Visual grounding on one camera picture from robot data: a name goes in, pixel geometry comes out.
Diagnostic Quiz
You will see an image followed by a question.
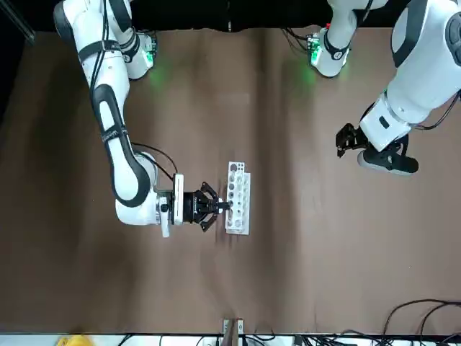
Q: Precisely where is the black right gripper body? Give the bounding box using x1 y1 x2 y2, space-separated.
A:
184 192 203 225

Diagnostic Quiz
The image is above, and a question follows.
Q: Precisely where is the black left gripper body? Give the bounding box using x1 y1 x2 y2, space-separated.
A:
354 126 369 149

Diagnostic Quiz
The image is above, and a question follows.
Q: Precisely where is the white plastic test tube rack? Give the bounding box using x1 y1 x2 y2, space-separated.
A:
223 161 252 237

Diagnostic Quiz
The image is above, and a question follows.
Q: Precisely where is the aluminium frame post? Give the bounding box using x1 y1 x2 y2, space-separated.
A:
0 0 36 46
221 317 245 346

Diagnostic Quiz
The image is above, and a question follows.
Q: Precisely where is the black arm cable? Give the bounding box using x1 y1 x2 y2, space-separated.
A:
89 0 179 181

